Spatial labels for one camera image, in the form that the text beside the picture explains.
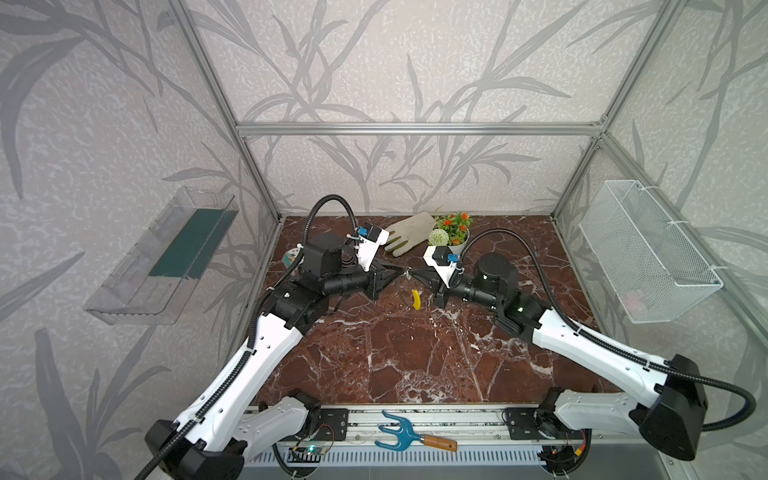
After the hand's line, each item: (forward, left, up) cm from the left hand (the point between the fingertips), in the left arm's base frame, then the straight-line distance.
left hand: (405, 265), depth 65 cm
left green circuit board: (-32, +21, -33) cm, 50 cm away
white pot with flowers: (+26, -15, -19) cm, 36 cm away
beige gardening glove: (+38, -2, -34) cm, 51 cm away
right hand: (+2, -2, -2) cm, 3 cm away
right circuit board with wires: (-33, -39, -36) cm, 62 cm away
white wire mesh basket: (-2, -54, 0) cm, 54 cm away
